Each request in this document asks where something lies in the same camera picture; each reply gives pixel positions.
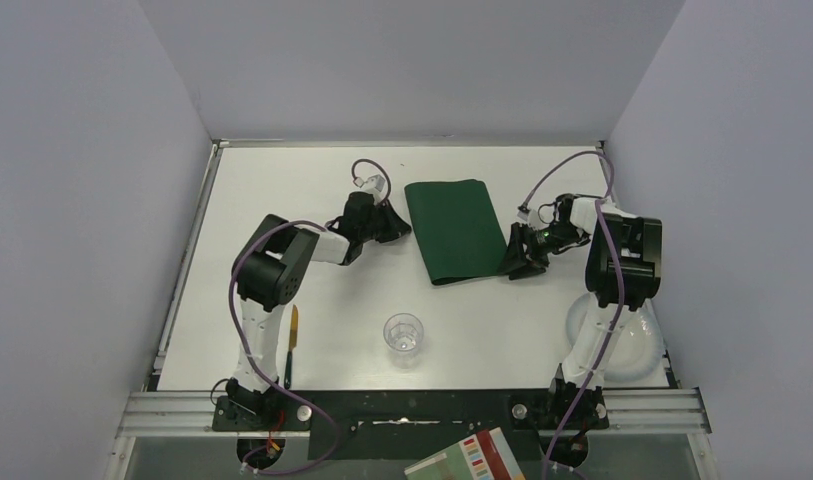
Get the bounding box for colourful booklet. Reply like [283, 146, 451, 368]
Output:
[404, 428, 525, 480]

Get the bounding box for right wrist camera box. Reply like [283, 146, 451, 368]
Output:
[517, 204, 541, 225]

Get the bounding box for green placemat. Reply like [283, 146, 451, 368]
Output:
[404, 179, 506, 286]

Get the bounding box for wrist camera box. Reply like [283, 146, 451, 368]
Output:
[363, 175, 388, 196]
[517, 204, 541, 225]

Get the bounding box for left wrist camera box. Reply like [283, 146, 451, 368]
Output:
[363, 175, 388, 196]

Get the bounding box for aluminium frame rail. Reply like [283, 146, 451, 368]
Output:
[118, 388, 711, 438]

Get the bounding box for clear plastic cup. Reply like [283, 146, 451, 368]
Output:
[382, 312, 425, 369]

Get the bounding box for white plate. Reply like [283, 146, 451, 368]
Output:
[561, 293, 665, 389]

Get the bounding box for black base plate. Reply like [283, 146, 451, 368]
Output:
[211, 383, 609, 461]

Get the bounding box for gold knife black handle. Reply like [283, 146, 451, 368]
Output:
[283, 305, 299, 389]

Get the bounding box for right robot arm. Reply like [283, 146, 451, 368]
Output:
[497, 194, 662, 428]

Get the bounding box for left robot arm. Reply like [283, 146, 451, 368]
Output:
[227, 192, 412, 417]

